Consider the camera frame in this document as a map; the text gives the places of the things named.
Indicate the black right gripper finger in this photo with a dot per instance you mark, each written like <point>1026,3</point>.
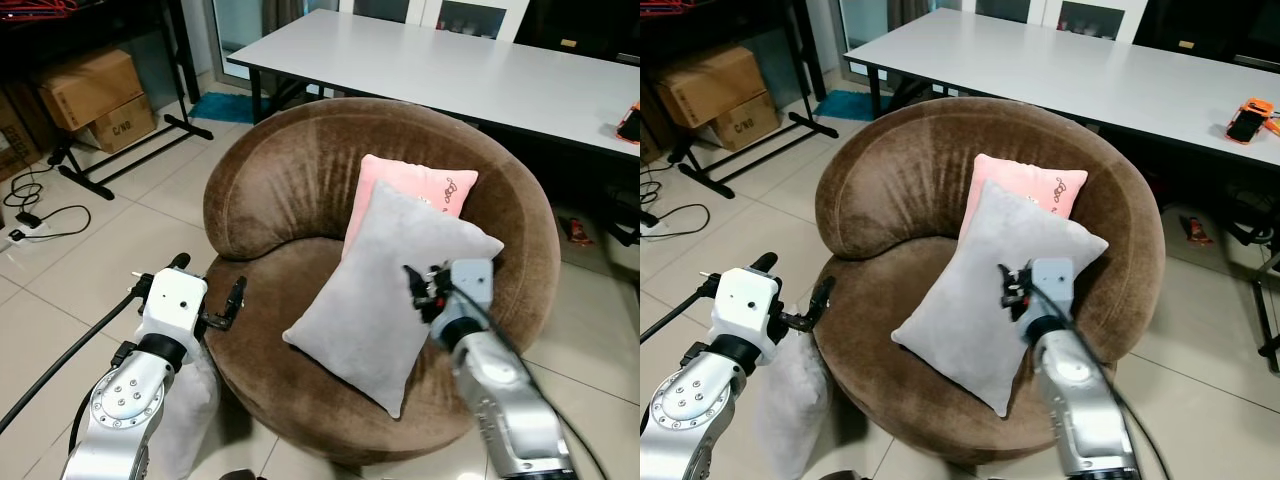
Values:
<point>1004,277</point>
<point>412,280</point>
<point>422,310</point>
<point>1008,306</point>

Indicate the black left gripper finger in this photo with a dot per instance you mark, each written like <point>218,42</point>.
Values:
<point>822,297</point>
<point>179,262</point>
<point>237,297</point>
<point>763,262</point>

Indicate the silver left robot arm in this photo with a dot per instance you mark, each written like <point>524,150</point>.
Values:
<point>120,410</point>
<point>690,410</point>

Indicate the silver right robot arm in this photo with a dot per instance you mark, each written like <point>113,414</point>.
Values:
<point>510,400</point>
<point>1085,400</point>

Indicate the grey plush pillow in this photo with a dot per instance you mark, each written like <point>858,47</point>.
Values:
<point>385,290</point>
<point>975,290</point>
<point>795,400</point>
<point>190,410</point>

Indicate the pink embroidered pillow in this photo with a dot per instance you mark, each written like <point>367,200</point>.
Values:
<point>1020,178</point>
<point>410,180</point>

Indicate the brown round velvet sofa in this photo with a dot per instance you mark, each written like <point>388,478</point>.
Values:
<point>290,170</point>
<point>900,165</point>

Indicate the teal floor mat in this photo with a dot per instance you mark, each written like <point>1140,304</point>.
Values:
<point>222,107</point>
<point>845,104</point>

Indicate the black metal rack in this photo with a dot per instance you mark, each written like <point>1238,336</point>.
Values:
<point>120,160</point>
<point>745,155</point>

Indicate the white power strip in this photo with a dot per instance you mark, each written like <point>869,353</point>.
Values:
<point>652,229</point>
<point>32,231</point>

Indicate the small printed cardboard box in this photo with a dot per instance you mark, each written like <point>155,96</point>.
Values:
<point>748,120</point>
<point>125,125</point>

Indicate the black office chair base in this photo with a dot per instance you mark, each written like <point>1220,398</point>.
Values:
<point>1262,290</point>
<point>625,225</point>

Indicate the large brown cardboard box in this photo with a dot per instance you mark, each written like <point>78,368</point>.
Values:
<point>710,85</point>
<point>90,88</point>

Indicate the orange black handheld device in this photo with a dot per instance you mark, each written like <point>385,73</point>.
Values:
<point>630,124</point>
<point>1250,120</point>

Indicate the white long table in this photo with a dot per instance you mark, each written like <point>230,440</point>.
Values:
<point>430,70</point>
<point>1050,75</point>

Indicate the flat brown cardboard box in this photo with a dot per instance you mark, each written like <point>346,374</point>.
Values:
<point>15,135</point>

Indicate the white framed chair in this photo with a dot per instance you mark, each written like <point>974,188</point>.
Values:
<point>995,10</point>
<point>385,8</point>
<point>1090,18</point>
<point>475,18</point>

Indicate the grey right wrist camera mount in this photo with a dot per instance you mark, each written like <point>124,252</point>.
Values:
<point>1052,285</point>
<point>470,285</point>

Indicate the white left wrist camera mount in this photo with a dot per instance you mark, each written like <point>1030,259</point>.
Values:
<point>745,300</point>
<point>173,300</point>

